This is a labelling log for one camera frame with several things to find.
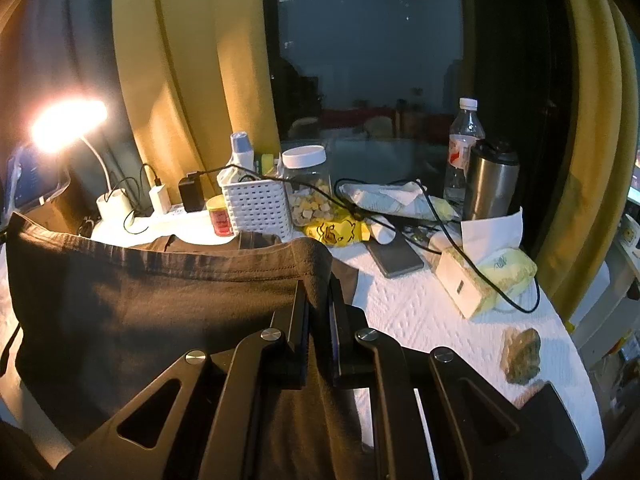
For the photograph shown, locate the white power strip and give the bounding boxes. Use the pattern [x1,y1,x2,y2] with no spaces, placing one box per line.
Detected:
[145,202,191,218]

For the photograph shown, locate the dark smartphone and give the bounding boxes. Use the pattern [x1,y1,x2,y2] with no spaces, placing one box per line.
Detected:
[366,236,425,279]

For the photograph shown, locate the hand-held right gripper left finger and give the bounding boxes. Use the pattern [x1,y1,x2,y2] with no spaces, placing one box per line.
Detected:
[52,280,313,480]

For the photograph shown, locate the long black charging cable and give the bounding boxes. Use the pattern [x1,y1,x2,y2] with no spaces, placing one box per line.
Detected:
[192,162,542,314]

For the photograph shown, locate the white bottle with blue cap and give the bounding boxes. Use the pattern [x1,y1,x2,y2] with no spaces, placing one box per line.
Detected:
[230,131,253,168]

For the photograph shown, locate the white charger plug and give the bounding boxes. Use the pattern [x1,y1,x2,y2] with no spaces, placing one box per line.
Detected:
[149,185,172,215]

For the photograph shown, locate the dark blue curtain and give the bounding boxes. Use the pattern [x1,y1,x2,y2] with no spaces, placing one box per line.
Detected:
[0,0,141,211]

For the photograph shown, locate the dark brown printed t-shirt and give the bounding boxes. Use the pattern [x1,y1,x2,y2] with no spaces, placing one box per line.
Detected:
[5,212,381,480]

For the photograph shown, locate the clear plastic water bottle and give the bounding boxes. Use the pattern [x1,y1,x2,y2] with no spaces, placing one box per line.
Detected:
[444,97,486,206]

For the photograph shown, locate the yellow curtain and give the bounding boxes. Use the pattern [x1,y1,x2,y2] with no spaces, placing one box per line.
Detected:
[540,0,640,321]
[111,0,281,201]

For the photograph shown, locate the small red jar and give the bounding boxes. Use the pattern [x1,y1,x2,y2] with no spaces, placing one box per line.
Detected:
[206,196,236,237]

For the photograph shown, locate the black lamp cable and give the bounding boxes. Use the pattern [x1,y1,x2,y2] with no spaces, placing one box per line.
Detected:
[122,163,163,233]

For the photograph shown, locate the white rolled tube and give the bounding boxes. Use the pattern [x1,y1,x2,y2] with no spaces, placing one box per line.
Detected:
[370,220,398,246]

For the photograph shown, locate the yellow snack bag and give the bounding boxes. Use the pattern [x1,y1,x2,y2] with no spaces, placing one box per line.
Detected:
[302,212,373,248]

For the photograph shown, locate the crumpled white plastic bag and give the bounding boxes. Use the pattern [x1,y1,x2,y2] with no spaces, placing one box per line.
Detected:
[335,180,461,221]

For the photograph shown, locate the white plastic basket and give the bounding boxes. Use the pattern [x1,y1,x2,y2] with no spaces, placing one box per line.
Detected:
[220,178,295,241]

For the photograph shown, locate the tissue pack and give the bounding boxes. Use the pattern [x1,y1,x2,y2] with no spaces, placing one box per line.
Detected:
[460,207,538,311]

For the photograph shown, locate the glass jar with white lid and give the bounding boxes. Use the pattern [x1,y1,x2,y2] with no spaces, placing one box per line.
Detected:
[281,145,333,228]

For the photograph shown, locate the steel thermos flask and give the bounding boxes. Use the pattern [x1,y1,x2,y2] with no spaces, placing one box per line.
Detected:
[462,140,521,222]

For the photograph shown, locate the black charger block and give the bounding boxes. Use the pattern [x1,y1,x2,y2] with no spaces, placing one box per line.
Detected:
[178,174,206,213]

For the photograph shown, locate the white desk lamp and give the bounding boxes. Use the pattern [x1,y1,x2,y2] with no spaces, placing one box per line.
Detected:
[30,99,136,222]

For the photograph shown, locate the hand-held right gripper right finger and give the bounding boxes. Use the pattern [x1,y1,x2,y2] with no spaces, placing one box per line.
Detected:
[327,280,586,480]

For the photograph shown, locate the green brown rock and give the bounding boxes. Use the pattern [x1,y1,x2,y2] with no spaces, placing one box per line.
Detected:
[502,328,542,386]

